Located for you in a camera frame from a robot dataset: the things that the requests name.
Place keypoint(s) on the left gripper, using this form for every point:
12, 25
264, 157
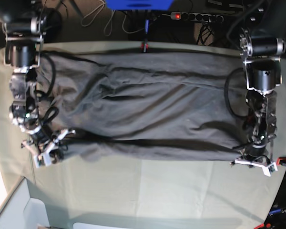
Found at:
259, 125

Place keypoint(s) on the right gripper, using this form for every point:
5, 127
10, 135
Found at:
24, 111

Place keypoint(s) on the grey t-shirt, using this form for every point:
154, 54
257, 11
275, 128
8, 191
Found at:
154, 106

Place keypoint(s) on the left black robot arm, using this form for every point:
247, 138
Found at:
259, 32

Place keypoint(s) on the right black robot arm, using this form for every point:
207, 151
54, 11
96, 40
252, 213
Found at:
25, 25

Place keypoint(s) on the white storage bin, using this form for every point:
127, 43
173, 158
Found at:
20, 211

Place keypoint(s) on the red clamp bottom right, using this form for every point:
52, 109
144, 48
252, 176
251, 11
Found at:
264, 226

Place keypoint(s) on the black power strip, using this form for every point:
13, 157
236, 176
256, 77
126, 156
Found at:
197, 17

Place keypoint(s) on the red black clamp centre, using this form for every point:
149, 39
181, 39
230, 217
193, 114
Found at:
144, 46

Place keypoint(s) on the blue plastic mount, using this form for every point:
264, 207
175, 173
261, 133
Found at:
138, 4

